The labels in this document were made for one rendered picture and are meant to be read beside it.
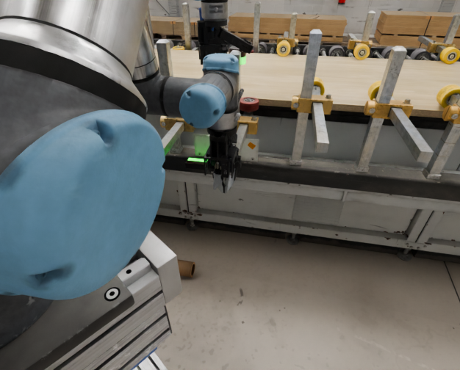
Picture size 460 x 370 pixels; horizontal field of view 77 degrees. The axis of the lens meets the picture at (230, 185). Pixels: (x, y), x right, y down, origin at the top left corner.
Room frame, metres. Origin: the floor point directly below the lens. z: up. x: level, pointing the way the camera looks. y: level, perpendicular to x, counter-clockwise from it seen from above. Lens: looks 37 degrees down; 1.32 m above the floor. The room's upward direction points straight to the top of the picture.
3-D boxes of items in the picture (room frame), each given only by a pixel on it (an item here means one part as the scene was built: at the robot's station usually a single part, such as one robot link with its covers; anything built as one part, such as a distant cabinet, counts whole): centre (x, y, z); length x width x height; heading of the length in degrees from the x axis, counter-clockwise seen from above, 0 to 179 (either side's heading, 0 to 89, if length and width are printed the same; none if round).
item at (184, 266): (0.99, 0.34, 0.04); 0.30 x 0.08 x 0.08; 79
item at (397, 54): (0.93, -0.51, 0.90); 0.03 x 0.03 x 0.48; 79
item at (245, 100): (1.12, -0.08, 0.85); 0.08 x 0.08 x 0.11
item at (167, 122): (1.07, 0.21, 0.83); 0.13 x 0.06 x 0.05; 79
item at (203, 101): (0.53, 0.06, 1.12); 0.11 x 0.11 x 0.08; 77
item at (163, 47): (1.08, 0.23, 0.89); 0.03 x 0.03 x 0.48; 79
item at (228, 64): (0.63, 0.02, 1.13); 0.09 x 0.08 x 0.11; 167
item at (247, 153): (1.01, 0.02, 0.75); 0.26 x 0.01 x 0.10; 79
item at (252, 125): (1.03, -0.04, 0.85); 0.13 x 0.06 x 0.05; 79
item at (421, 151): (0.86, -0.54, 0.95); 0.50 x 0.04 x 0.04; 169
